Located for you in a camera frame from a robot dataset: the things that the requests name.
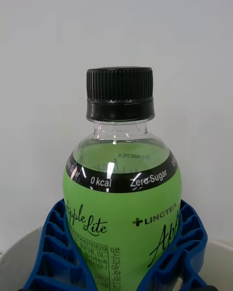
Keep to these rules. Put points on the grey plastic waste bin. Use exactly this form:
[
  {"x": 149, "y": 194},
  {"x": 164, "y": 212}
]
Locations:
[{"x": 14, "y": 269}]

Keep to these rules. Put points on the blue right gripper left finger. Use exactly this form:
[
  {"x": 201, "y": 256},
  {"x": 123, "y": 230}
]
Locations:
[{"x": 55, "y": 259}]

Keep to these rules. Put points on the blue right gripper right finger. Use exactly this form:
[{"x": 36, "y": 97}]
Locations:
[{"x": 182, "y": 259}]

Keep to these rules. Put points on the green label plastic bottle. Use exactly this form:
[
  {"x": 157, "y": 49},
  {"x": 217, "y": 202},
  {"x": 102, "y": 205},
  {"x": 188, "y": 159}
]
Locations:
[{"x": 121, "y": 206}]

